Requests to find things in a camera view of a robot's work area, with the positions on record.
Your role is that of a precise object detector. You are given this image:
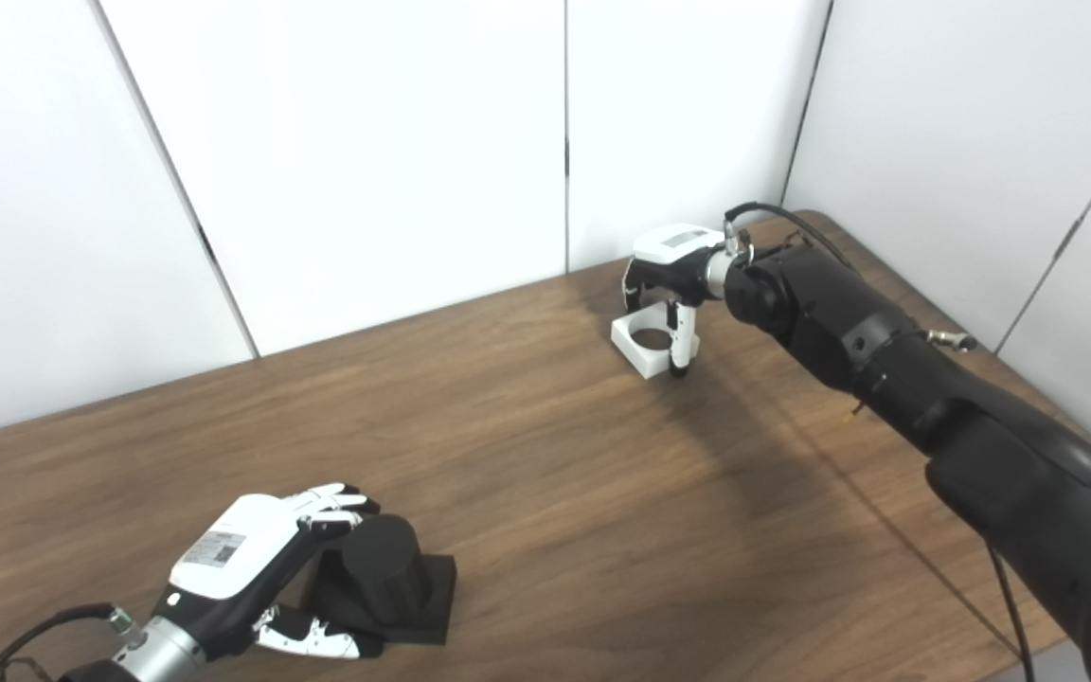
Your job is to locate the white square piece with hole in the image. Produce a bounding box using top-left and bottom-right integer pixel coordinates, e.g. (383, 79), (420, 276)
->
(611, 305), (703, 380)

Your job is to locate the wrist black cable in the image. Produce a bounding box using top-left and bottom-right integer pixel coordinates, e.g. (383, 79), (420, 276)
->
(0, 603), (134, 682)
(722, 202), (854, 271)

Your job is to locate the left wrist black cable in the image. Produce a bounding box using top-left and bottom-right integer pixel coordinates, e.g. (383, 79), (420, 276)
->
(0, 603), (134, 682)

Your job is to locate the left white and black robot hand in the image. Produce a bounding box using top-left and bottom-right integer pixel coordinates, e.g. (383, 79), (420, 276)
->
(152, 483), (385, 661)

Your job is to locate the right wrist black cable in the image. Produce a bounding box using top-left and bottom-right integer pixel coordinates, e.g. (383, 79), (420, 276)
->
(722, 202), (854, 271)

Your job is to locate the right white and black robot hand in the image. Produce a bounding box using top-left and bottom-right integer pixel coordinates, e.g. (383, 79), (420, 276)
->
(621, 223), (731, 380)

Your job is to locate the black peg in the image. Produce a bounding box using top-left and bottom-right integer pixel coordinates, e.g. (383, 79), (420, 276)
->
(302, 512), (458, 648)

